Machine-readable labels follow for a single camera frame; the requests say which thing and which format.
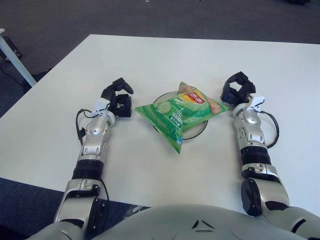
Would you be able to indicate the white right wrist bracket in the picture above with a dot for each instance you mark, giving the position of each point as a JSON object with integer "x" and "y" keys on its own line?
{"x": 257, "y": 102}

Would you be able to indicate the grey robot torso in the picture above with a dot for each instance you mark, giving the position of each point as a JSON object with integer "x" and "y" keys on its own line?
{"x": 160, "y": 222}

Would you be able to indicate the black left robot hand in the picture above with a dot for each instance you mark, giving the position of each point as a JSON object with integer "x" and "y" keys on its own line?
{"x": 111, "y": 93}

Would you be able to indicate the green potato chips bag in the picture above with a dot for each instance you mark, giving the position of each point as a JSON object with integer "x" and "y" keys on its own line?
{"x": 180, "y": 115}

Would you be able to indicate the white desk leg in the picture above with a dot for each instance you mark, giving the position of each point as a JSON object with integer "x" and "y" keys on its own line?
{"x": 15, "y": 62}

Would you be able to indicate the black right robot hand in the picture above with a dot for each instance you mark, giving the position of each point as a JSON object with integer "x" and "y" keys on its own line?
{"x": 228, "y": 96}

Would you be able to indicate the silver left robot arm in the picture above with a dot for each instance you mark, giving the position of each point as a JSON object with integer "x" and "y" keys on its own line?
{"x": 96, "y": 127}

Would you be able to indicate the black box on floor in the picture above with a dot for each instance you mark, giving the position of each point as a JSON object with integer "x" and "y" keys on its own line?
{"x": 12, "y": 47}

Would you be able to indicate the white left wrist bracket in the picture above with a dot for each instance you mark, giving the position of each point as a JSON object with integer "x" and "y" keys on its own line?
{"x": 101, "y": 103}

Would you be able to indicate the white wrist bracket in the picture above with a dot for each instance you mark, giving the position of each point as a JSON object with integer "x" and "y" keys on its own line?
{"x": 101, "y": 103}
{"x": 257, "y": 102}

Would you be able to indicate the white plate with black rim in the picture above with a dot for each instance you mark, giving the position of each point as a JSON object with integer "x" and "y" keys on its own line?
{"x": 195, "y": 131}

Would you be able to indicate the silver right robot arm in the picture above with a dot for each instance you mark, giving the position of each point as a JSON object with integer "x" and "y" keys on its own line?
{"x": 252, "y": 120}

